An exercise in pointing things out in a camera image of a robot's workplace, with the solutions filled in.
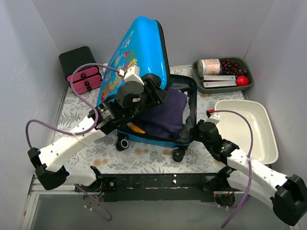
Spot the blue fish-print kids suitcase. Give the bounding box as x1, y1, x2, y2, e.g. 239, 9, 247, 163
96, 16, 197, 162

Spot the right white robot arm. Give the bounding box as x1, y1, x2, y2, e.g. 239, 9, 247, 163
190, 120, 307, 226

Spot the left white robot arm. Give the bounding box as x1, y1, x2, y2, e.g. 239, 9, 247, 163
28, 78, 168, 192

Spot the dark navy folded garment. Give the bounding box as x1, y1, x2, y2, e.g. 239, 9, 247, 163
133, 88, 188, 139

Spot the black white striped garment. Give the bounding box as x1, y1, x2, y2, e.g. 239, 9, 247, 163
182, 103, 190, 125

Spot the orange tube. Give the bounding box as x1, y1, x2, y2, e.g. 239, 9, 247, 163
127, 122, 146, 134

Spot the black pink mini drawer chest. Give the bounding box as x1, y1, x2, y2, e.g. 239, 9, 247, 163
59, 46, 102, 94

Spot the lower white toothpaste box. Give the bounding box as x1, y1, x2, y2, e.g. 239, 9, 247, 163
203, 81, 237, 89

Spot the white toothpaste box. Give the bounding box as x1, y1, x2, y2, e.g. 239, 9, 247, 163
203, 81, 237, 89
202, 75, 236, 82

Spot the upper white toothpaste box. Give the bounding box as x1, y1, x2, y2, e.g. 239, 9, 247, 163
202, 75, 236, 82

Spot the white pink tissue roll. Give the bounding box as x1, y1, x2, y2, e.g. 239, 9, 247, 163
197, 59, 221, 77

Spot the white plastic basin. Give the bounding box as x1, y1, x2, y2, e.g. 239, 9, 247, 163
214, 100, 279, 165

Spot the red apple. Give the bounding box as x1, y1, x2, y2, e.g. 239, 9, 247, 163
236, 75, 249, 86

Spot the floral patterned table mat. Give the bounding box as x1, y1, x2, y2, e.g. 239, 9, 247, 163
45, 66, 267, 174

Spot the dark red grape bunch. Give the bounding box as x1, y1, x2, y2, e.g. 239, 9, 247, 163
220, 59, 247, 77

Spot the dark green plastic tray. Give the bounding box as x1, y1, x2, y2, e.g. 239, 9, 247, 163
192, 57, 254, 94

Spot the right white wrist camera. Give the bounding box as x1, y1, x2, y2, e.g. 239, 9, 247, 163
206, 109, 220, 125

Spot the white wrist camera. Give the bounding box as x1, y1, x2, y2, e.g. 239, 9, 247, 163
206, 109, 220, 125
119, 65, 144, 85

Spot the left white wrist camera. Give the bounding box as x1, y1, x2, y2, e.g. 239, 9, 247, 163
119, 65, 144, 85

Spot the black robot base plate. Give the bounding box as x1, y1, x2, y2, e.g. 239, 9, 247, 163
81, 173, 240, 207

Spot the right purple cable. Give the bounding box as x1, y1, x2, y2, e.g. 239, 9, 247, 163
211, 109, 254, 229

